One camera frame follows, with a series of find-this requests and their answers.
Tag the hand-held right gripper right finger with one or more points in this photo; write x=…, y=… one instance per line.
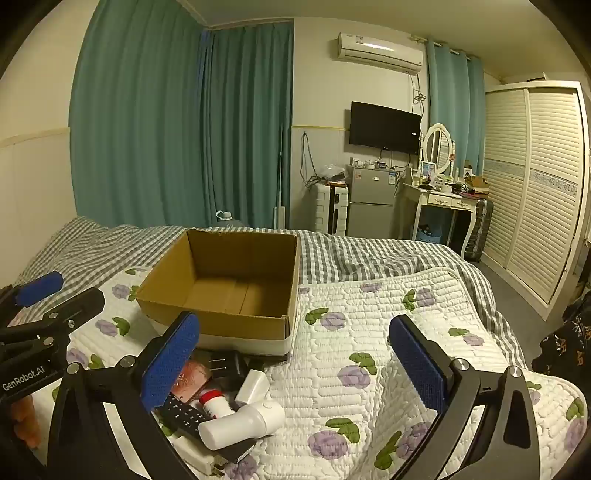
x=418, y=369

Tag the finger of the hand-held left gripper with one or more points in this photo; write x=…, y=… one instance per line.
x=76, y=307
x=39, y=288

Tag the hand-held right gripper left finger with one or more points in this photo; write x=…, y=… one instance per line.
x=171, y=364

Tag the brown patterned wallet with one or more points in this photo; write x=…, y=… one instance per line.
x=194, y=378

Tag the black remote control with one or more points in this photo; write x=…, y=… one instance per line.
x=184, y=415

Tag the black power adapter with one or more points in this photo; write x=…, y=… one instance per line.
x=231, y=364

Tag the red and white bottle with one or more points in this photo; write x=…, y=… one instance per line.
x=217, y=404

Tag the white charger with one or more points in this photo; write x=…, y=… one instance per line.
x=251, y=385

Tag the white box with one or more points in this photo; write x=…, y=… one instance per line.
x=194, y=454

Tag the white cylindrical device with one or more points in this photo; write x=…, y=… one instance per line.
x=244, y=422

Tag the black plug charger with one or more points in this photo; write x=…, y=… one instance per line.
x=235, y=451

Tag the brown cardboard box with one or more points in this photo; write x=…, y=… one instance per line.
x=221, y=263

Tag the person's left hand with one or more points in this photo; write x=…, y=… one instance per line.
x=22, y=417

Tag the white floral quilted mat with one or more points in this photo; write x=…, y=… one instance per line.
x=351, y=323

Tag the grey checked bed sheet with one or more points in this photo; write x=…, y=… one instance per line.
x=360, y=258

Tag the blue basket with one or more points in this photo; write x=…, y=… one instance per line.
x=428, y=233

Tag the dark floral clothing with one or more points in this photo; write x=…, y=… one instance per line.
x=565, y=346

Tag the clear water jug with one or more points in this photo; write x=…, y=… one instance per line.
x=228, y=220

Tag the dark suitcase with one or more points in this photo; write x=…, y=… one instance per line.
x=482, y=226

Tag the white dressing table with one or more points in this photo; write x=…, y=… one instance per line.
x=438, y=198

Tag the grey mini fridge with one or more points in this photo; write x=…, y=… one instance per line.
x=371, y=203

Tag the white ribbed suitcase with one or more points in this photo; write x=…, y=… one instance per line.
x=330, y=210

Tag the small open cardboard box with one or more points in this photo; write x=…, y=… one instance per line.
x=476, y=183

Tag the wide teal curtain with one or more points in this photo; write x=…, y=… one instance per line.
x=138, y=115

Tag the white pole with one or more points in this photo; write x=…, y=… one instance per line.
x=279, y=184

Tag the clear plastic bag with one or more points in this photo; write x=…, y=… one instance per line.
x=333, y=173

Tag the white louvred wardrobe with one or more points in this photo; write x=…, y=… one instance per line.
x=531, y=184

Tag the oval white mirror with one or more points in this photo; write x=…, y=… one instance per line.
x=437, y=147

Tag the teal corner curtain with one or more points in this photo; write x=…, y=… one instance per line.
x=249, y=129

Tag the narrow teal curtain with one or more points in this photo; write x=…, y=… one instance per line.
x=455, y=106

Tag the white air conditioner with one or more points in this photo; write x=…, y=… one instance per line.
x=378, y=53

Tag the small photo frame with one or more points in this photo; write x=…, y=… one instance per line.
x=428, y=169

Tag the black wall television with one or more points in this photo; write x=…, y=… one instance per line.
x=383, y=127

